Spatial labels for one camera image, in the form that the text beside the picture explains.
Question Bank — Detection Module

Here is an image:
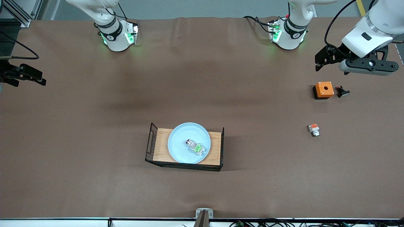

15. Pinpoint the red push button green block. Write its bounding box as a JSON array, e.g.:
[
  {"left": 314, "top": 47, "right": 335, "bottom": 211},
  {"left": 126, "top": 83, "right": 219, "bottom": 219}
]
[{"left": 185, "top": 139, "right": 206, "bottom": 155}]

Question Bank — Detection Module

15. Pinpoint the light blue round plate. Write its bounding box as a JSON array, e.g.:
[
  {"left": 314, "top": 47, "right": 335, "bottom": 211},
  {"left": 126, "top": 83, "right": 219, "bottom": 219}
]
[{"left": 168, "top": 122, "right": 211, "bottom": 164}]

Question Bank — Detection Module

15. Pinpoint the orange button box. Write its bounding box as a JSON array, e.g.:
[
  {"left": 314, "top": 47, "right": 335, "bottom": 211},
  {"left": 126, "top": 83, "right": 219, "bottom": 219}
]
[{"left": 312, "top": 81, "right": 335, "bottom": 100}]

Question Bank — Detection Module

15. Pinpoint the brown table cover sheet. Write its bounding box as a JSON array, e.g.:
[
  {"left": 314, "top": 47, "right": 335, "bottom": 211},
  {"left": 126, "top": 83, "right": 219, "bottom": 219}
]
[{"left": 0, "top": 16, "right": 404, "bottom": 219}]

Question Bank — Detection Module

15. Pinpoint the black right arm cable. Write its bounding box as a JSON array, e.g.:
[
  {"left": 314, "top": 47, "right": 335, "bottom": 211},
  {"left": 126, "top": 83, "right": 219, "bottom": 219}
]
[{"left": 0, "top": 30, "right": 39, "bottom": 60}]

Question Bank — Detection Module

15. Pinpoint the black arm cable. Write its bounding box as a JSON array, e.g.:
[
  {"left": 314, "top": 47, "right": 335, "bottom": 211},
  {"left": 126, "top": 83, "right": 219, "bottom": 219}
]
[
  {"left": 0, "top": 30, "right": 39, "bottom": 60},
  {"left": 324, "top": 0, "right": 359, "bottom": 48}
]

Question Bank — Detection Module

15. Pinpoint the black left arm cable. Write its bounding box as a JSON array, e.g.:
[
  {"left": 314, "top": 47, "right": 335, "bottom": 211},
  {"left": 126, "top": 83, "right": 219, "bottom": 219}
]
[{"left": 324, "top": 0, "right": 359, "bottom": 48}]

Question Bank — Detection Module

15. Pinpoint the small black knob switch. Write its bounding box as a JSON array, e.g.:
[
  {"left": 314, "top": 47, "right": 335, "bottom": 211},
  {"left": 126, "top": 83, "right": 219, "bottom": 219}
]
[{"left": 335, "top": 85, "right": 350, "bottom": 98}]

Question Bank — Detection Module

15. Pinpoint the aluminium frame strut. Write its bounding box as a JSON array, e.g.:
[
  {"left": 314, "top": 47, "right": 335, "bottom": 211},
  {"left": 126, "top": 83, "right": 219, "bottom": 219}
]
[{"left": 0, "top": 0, "right": 41, "bottom": 28}]

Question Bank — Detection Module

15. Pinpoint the black base power cable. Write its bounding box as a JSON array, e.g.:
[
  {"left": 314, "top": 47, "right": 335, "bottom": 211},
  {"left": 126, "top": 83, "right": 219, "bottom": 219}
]
[{"left": 243, "top": 15, "right": 273, "bottom": 33}]

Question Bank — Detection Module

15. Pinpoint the black wire tray wooden base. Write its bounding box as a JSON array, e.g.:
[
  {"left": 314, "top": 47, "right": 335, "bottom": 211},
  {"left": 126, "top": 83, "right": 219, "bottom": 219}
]
[{"left": 145, "top": 123, "right": 225, "bottom": 172}]

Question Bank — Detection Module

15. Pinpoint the grey table edge rail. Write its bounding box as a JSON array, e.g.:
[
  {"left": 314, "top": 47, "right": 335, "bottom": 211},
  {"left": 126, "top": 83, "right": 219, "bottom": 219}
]
[{"left": 0, "top": 217, "right": 404, "bottom": 221}]

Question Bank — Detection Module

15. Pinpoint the tangled black cable bundle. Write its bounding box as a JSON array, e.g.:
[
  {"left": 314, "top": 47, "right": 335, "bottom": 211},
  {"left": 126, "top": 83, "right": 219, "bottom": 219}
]
[{"left": 229, "top": 218, "right": 404, "bottom": 227}]

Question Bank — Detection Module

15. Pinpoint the aluminium camera post with bracket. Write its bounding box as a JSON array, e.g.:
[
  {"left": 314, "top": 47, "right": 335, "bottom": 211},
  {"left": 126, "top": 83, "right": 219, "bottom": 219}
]
[{"left": 194, "top": 208, "right": 214, "bottom": 227}]

